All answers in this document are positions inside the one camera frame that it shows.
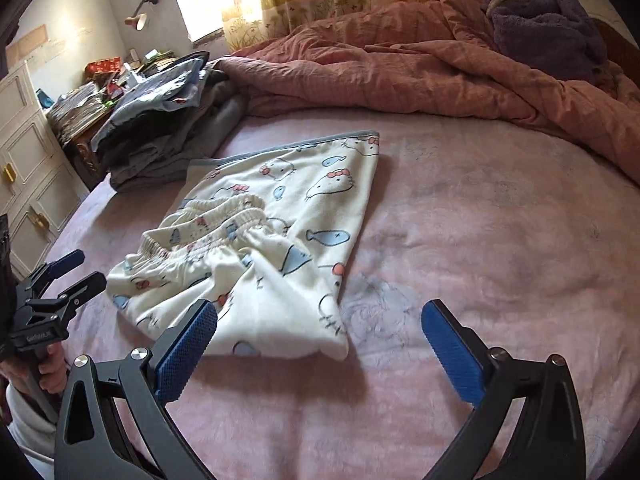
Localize white cartoon print pants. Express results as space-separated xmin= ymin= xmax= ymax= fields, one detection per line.
xmin=106 ymin=131 xmax=380 ymax=360

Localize left forearm white sleeve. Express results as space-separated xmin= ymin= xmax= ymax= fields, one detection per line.
xmin=6 ymin=384 xmax=56 ymax=479

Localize person's left hand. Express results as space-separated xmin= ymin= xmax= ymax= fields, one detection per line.
xmin=1 ymin=342 xmax=67 ymax=396

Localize white cabinet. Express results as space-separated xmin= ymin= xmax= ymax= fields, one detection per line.
xmin=0 ymin=62 xmax=89 ymax=278

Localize grey folded garment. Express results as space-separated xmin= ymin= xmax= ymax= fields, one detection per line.
xmin=110 ymin=93 xmax=246 ymax=193

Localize black folded garment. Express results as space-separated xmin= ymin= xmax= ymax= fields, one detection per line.
xmin=96 ymin=51 xmax=238 ymax=168

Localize cluttered wooden desk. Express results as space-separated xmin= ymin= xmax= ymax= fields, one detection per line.
xmin=60 ymin=107 xmax=113 ymax=191

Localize stack of papers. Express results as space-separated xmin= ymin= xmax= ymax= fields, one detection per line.
xmin=46 ymin=81 xmax=108 ymax=146

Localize red box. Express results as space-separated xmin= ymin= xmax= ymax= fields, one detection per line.
xmin=84 ymin=56 xmax=122 ymax=79

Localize white wooden headboard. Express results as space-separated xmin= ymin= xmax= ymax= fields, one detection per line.
xmin=592 ymin=18 xmax=640 ymax=86

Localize pink plaid quilt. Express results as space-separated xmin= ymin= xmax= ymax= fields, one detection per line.
xmin=215 ymin=0 xmax=639 ymax=180

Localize purple fleece garment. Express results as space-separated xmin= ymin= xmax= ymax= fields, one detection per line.
xmin=483 ymin=0 xmax=608 ymax=84

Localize wall mounted lamp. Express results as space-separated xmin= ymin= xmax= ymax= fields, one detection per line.
xmin=124 ymin=0 xmax=160 ymax=32

